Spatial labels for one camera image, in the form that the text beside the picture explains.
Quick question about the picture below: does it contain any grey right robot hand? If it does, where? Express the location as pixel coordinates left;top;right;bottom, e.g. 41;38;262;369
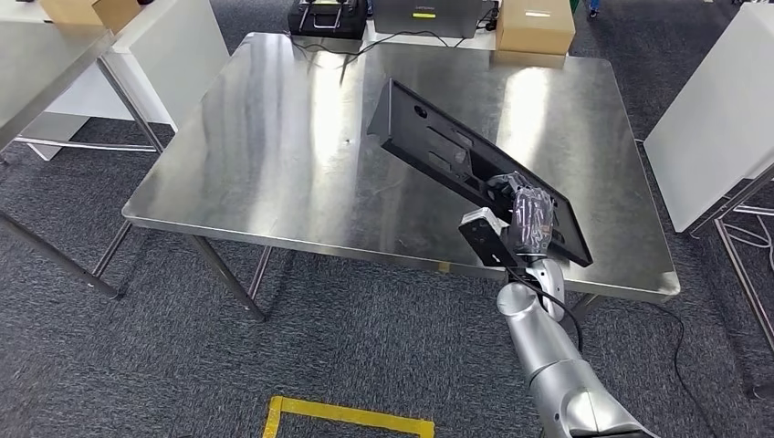
488;172;557;256

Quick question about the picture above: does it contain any black plastic mounting plate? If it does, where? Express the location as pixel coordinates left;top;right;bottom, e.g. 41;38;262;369
366;78;594;269

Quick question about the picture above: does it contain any stainless steel workbench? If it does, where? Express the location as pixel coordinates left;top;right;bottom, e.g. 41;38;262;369
120;31;682;323

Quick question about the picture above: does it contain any brown cardboard box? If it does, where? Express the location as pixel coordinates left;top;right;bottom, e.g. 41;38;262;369
37;0;144;35
496;0;578;57

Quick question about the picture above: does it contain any white board panel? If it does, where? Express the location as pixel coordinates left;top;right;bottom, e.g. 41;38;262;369
16;0;232;162
643;3;774;235

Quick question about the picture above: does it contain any grey electronic device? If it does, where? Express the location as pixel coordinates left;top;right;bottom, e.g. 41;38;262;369
371;0;486;40

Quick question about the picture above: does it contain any yellow floor tape square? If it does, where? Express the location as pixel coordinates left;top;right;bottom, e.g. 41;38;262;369
261;395;436;438

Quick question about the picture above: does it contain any black equipment case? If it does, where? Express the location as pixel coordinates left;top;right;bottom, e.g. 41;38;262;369
287;0;371;41

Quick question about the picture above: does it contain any stainless steel table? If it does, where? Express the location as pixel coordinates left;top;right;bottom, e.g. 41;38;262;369
0;17;165;300

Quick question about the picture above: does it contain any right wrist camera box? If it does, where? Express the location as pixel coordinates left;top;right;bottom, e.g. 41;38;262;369
457;206;522;271

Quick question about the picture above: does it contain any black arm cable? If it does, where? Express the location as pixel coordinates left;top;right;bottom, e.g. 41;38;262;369
505;266;585;356

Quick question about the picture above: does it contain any black floor cable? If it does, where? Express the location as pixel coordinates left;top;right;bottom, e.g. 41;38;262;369
628;300;724;438

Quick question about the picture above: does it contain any steel table frame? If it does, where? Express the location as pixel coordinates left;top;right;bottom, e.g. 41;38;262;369
689;162;774;355

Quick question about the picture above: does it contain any white cable bundle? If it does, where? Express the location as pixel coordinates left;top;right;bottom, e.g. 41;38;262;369
722;214;774;273

